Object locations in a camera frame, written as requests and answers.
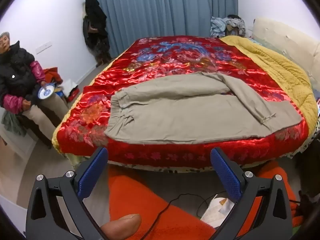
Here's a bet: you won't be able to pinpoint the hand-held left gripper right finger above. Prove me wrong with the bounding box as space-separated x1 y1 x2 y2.
210 147 293 240

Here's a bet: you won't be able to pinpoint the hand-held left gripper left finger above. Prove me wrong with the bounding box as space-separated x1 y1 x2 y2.
25 146 110 240

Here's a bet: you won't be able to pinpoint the beige pants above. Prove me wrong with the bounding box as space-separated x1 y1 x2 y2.
104 71 302 145

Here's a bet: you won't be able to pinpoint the person's left hand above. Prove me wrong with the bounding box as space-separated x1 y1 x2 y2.
100 214 142 240

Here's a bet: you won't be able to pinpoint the white paper bag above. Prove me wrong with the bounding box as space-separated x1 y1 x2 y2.
200 194 237 228

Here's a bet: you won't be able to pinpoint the person's orange fleece clothing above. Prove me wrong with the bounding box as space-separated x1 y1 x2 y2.
107 160 300 240

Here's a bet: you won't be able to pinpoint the red box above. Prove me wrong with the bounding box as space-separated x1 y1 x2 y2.
67 87 80 102

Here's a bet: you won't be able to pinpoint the green cloth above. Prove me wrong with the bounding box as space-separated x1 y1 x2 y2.
1 111 27 137

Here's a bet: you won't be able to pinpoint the blue and white plate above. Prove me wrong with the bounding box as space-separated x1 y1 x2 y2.
37 82 56 100

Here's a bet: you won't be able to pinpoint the red cloth pile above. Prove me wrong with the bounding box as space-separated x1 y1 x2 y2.
42 67 63 85

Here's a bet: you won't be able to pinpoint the yellow quilt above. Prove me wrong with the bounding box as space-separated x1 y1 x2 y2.
220 35 319 159

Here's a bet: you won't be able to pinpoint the red floral satin blanket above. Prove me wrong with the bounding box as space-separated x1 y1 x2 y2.
56 37 310 172

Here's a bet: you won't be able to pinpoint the black hanging coat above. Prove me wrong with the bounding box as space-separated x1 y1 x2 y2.
82 0 112 65

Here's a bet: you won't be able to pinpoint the cream padded headboard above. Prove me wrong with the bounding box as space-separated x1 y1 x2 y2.
251 17 320 90

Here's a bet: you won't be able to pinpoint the pile of clothes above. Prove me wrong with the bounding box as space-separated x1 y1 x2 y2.
210 14 247 39

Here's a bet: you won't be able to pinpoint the blue curtain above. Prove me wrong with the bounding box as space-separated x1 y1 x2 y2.
86 0 239 60

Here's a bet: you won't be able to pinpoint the black cable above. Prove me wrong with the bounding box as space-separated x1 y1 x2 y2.
140 193 225 240

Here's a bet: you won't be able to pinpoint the white wall switch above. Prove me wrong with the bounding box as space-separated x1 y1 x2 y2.
36 41 52 55

